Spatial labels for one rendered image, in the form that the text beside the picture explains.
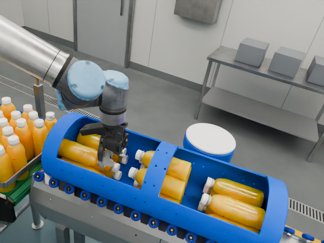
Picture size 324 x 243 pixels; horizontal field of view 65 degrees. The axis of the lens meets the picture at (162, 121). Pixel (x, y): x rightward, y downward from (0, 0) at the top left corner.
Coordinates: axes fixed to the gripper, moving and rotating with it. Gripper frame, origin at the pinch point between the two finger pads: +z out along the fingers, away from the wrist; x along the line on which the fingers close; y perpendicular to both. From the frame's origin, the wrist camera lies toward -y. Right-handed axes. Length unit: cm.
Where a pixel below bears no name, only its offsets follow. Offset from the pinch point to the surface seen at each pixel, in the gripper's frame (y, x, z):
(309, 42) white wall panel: 121, 319, -5
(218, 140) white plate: 40, 52, 9
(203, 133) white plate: 31, 54, 9
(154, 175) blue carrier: 21.3, -5.0, -6.8
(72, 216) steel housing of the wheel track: -9.6, -9.1, 28.0
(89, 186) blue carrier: -1.3, -9.2, 5.7
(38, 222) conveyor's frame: -65, 24, 106
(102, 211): 3.2, -6.9, 20.4
